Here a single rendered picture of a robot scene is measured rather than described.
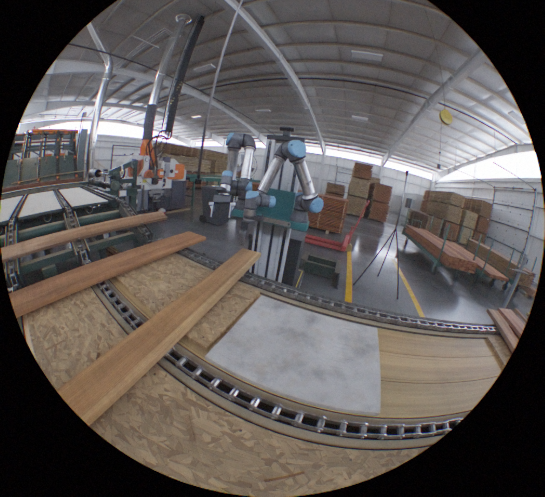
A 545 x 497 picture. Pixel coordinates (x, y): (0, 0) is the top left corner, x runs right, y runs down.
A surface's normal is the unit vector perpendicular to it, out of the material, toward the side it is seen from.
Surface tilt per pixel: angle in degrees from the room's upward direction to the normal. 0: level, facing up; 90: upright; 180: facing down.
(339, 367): 0
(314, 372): 0
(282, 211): 90
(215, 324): 0
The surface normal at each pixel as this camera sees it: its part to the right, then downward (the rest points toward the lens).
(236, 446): 0.14, -0.96
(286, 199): -0.30, 0.19
